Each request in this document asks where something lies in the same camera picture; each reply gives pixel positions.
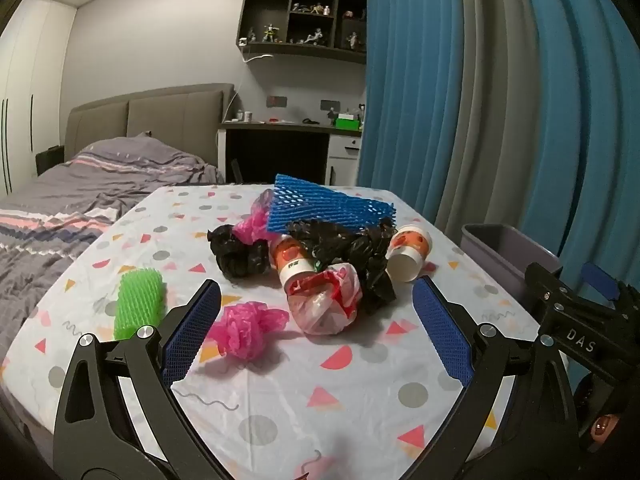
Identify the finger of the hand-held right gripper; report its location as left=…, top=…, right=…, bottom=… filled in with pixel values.
left=524, top=261, right=617, bottom=327
left=581, top=261, right=640, bottom=329

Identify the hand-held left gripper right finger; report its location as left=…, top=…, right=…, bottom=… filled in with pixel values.
left=411, top=275, right=581, bottom=480

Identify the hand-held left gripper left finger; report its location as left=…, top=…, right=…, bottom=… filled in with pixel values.
left=52, top=280, right=223, bottom=480

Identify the pink plastic bag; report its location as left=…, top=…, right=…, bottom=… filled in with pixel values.
left=235, top=187, right=275, bottom=243
left=209, top=302, right=291, bottom=360

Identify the green foam net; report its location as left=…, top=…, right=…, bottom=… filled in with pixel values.
left=114, top=268, right=166, bottom=341

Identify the grey plastic bin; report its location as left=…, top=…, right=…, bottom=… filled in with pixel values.
left=460, top=223, right=565, bottom=333

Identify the apple print paper cup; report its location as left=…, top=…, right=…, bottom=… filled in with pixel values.
left=385, top=225, right=432, bottom=282

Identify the small black plastic bag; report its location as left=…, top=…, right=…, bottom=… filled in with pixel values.
left=207, top=225, right=273, bottom=279

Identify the orange white paper cup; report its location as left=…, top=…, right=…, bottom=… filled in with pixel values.
left=269, top=234, right=321, bottom=293

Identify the large black plastic bag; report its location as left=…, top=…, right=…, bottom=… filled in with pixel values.
left=285, top=219, right=398, bottom=316

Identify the red white plastic bag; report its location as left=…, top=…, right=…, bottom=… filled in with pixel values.
left=286, top=262, right=362, bottom=336

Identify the blue foam net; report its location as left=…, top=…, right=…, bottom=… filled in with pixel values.
left=266, top=174, right=397, bottom=235

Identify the person's right hand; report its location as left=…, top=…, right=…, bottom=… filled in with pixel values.
left=579, top=399, right=640, bottom=455

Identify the blue curtain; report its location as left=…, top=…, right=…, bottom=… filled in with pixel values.
left=356, top=0, right=476, bottom=231
left=520, top=0, right=640, bottom=396

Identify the grey curtain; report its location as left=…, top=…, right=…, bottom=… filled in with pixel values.
left=432, top=0, right=556, bottom=256

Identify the grey striped blanket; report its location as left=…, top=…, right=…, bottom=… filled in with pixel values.
left=0, top=136, right=226, bottom=361

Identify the dark desk with white drawers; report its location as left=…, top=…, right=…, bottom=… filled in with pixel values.
left=216, top=120, right=363, bottom=186

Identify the grey padded headboard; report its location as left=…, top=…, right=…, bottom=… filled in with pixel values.
left=65, top=83, right=236, bottom=161

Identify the white wardrobe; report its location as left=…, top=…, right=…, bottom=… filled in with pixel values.
left=0, top=0, right=78, bottom=196

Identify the group of figurines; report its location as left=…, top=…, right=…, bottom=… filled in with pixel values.
left=239, top=2, right=363, bottom=52

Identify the white cable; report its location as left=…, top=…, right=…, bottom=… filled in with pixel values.
left=227, top=42, right=275, bottom=122

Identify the dark wall shelf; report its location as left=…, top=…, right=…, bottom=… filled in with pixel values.
left=235, top=0, right=368, bottom=65

